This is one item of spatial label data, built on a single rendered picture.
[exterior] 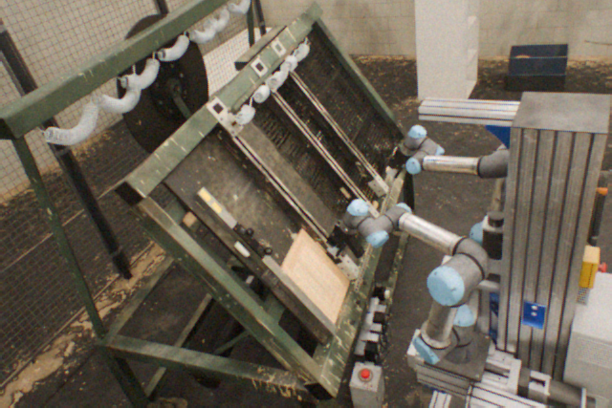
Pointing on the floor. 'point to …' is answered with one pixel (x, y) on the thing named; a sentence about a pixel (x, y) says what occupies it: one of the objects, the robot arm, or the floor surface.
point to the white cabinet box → (447, 21)
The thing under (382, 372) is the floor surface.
